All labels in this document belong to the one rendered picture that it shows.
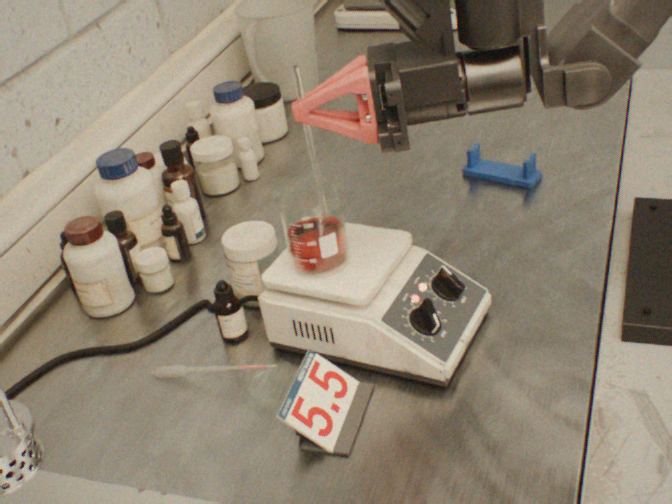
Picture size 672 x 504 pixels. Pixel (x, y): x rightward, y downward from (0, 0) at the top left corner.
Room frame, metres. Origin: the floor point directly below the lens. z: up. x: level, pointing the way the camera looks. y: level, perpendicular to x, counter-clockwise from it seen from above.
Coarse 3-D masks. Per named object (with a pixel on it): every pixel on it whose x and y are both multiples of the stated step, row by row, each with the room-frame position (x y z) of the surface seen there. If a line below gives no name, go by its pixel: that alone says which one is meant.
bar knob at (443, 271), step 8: (440, 272) 0.70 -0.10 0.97; (448, 272) 0.69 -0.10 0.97; (432, 280) 0.70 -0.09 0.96; (440, 280) 0.69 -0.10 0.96; (448, 280) 0.69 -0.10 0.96; (456, 280) 0.69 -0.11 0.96; (440, 288) 0.69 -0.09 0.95; (448, 288) 0.69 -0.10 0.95; (456, 288) 0.68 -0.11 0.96; (464, 288) 0.68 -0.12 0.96; (440, 296) 0.68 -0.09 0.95; (448, 296) 0.68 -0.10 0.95; (456, 296) 0.68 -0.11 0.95
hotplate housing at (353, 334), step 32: (416, 256) 0.73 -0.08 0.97; (384, 288) 0.68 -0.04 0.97; (288, 320) 0.68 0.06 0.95; (320, 320) 0.66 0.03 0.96; (352, 320) 0.64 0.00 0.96; (480, 320) 0.67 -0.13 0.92; (320, 352) 0.67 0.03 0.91; (352, 352) 0.65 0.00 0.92; (384, 352) 0.63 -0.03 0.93; (416, 352) 0.61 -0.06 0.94
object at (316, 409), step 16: (320, 368) 0.63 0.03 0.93; (304, 384) 0.60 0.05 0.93; (320, 384) 0.61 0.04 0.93; (336, 384) 0.61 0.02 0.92; (304, 400) 0.58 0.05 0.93; (320, 400) 0.59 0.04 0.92; (336, 400) 0.60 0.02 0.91; (288, 416) 0.56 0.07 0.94; (304, 416) 0.57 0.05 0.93; (320, 416) 0.57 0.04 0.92; (336, 416) 0.58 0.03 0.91; (320, 432) 0.56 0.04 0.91
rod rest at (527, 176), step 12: (468, 156) 1.00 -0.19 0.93; (468, 168) 1.00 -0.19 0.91; (480, 168) 0.99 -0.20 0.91; (492, 168) 0.99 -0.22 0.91; (504, 168) 0.98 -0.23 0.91; (516, 168) 0.97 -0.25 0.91; (528, 168) 0.94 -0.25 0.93; (492, 180) 0.97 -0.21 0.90; (504, 180) 0.96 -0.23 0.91; (516, 180) 0.95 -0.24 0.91; (528, 180) 0.94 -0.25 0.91
